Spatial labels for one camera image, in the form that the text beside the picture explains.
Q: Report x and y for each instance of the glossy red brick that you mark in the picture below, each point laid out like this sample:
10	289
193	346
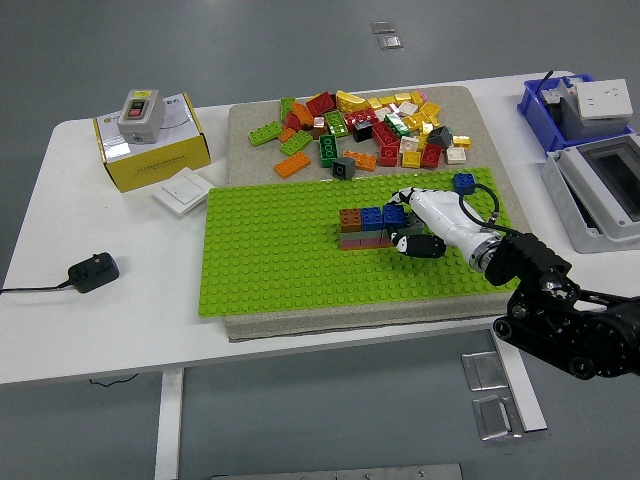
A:
360	117

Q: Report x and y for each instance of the orange two-by-four brick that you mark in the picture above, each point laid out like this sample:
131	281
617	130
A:
292	165
360	161

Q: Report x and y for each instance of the pink small brick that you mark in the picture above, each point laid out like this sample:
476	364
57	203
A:
424	94

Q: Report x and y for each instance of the small white grey device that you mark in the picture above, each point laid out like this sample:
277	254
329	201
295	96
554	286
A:
555	95

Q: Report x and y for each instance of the brown two-by-two brick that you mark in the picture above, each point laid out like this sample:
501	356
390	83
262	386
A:
350	220

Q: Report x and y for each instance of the grey-green flat brick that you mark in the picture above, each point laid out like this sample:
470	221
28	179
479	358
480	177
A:
360	235

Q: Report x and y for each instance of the long grey metal plate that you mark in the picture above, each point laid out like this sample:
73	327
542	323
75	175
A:
335	472

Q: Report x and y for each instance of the small metal floor plate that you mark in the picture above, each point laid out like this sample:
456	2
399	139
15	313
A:
391	42
380	27

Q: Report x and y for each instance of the black brick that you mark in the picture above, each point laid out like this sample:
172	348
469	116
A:
362	131

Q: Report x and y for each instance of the light green two-by-four brick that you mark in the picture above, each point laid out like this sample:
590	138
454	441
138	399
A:
265	133
295	143

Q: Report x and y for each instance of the blue two-by-two brick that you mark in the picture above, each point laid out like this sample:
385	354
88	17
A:
371	218
395	216
464	181

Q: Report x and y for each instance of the black power adapter plug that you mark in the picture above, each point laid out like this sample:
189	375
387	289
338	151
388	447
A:
92	272

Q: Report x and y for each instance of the dark green brick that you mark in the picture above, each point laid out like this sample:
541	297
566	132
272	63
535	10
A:
327	150
396	125

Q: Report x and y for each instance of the small orange brick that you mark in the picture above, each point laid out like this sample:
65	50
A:
286	135

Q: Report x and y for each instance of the white tile brick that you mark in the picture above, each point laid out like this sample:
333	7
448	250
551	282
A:
409	145
407	108
456	155
384	113

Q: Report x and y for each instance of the yellow white cardboard box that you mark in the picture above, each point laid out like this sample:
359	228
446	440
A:
155	165

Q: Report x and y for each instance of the white socket panel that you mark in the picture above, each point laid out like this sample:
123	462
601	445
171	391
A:
602	100

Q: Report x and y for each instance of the grey-brown foam mat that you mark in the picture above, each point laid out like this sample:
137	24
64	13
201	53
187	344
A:
240	165

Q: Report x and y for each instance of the red two-by-four brick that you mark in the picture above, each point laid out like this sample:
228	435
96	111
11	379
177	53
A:
384	133

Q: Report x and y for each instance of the red two-by-two brick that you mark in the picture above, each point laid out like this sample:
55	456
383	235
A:
432	156
388	156

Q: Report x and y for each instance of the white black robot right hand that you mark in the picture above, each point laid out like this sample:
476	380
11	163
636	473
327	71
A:
440	215

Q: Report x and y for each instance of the white table leg with foot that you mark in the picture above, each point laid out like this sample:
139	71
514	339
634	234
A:
522	390

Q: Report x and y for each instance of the yellow small brick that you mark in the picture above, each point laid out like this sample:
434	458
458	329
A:
461	142
375	103
417	97
422	142
412	160
403	97
430	109
416	121
387	100

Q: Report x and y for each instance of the grey push-button switch box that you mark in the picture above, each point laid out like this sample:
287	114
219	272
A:
140	117

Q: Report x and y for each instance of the metal floor outlet cover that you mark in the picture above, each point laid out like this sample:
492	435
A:
484	371
495	419

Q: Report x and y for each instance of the yellow curved brick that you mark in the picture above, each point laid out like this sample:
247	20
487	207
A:
350	102

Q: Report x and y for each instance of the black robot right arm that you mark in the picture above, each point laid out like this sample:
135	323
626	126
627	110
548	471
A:
525	255

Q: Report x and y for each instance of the dark grey slope brick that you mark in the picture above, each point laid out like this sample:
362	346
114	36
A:
440	136

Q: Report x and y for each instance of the white wall switch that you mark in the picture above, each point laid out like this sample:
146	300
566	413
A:
182	192

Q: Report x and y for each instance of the blue plastic bin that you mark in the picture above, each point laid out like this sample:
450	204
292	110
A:
532	107

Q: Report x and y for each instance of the green studded baseplate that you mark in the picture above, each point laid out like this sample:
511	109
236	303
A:
275	260

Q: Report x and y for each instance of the dark grey metal box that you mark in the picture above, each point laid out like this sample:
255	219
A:
575	125

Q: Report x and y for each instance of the pink two-by-four brick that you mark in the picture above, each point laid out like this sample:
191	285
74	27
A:
384	244
359	245

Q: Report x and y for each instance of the grey electrical enclosure box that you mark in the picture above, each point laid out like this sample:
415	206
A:
575	200

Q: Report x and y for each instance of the dark grey two-by-two brick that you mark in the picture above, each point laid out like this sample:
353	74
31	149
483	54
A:
343	169

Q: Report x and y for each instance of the green narrow brick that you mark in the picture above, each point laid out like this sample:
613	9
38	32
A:
286	107

